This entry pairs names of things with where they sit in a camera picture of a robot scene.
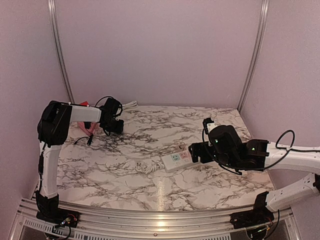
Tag white orange-strip cable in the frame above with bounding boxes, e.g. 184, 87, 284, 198
119, 100, 139, 111

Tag pink triangular power strip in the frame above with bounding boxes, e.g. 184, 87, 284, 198
77, 122, 98, 136

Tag white bundled strip cable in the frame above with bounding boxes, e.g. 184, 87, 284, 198
134, 161, 165, 175

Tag black power adapter with cable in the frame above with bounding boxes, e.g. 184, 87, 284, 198
74, 134, 94, 146

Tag white multicolour power strip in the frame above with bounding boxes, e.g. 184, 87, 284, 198
161, 150, 199, 173

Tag aluminium frame post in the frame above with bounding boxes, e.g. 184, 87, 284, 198
237, 0, 270, 114
47, 0, 75, 103

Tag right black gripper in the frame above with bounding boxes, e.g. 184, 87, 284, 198
189, 141, 239, 169

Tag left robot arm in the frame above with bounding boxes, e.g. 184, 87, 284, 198
35, 96, 124, 224

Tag right aluminium frame post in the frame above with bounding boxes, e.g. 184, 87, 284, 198
237, 0, 270, 114

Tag left aluminium frame post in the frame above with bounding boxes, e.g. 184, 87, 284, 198
47, 0, 75, 103

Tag red cube socket adapter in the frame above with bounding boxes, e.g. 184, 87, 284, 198
79, 101, 90, 107

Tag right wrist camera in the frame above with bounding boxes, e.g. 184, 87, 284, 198
202, 117, 218, 135

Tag aluminium front rail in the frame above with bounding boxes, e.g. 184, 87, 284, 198
7, 198, 302, 240

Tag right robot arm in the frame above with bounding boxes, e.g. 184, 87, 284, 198
188, 123, 320, 229

